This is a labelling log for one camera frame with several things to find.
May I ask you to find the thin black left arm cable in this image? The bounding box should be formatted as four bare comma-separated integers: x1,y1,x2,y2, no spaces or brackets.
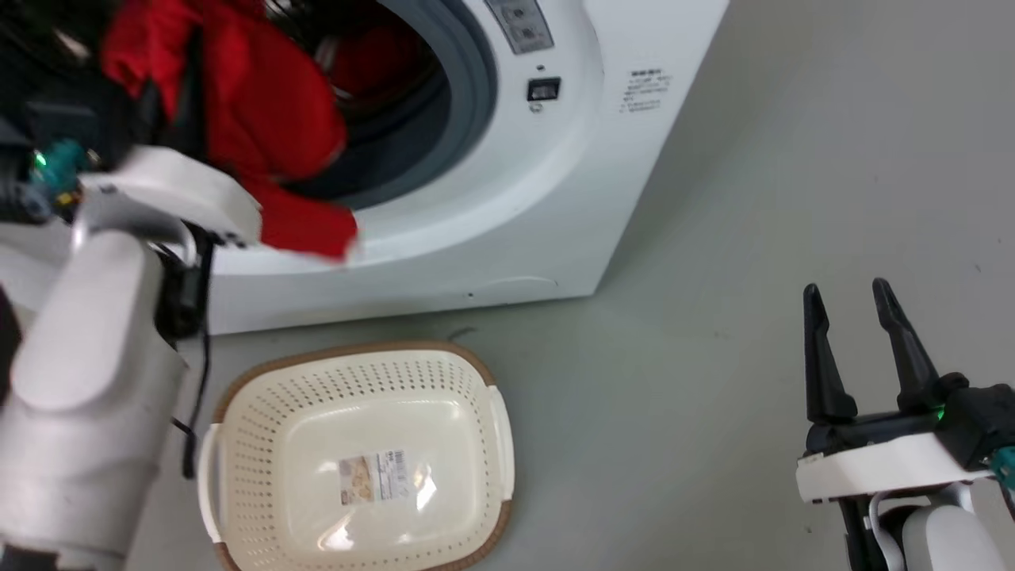
155,228,216,480

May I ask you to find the grey instruction sticker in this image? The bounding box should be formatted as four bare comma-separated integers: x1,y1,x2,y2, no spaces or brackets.
484,0,556,56

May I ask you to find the grey rubber door gasket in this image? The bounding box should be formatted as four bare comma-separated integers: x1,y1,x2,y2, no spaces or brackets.
279,0,500,212

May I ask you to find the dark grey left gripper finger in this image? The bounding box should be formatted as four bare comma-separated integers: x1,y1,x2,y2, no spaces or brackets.
140,32,209,153

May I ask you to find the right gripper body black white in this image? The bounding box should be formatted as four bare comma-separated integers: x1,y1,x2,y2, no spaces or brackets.
796,371,1015,506

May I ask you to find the white front-load washing machine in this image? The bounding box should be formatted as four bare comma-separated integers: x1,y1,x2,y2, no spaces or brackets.
0,0,730,335

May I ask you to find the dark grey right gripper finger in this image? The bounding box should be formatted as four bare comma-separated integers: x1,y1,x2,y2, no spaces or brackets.
871,277,970,412
802,283,859,423

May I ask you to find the cream perforated plastic laundry basket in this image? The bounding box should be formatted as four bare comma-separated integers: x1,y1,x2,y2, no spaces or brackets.
197,341,516,571

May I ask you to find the small printed text label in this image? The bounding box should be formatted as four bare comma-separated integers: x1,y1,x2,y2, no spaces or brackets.
620,69,674,114

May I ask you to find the red garment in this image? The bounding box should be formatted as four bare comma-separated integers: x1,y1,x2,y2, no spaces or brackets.
327,22,433,105
99,0,359,260

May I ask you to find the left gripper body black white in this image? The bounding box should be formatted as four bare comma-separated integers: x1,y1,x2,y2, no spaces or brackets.
0,95,263,251

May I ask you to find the paper product label sticker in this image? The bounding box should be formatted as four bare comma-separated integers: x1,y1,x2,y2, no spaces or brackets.
339,449,410,507

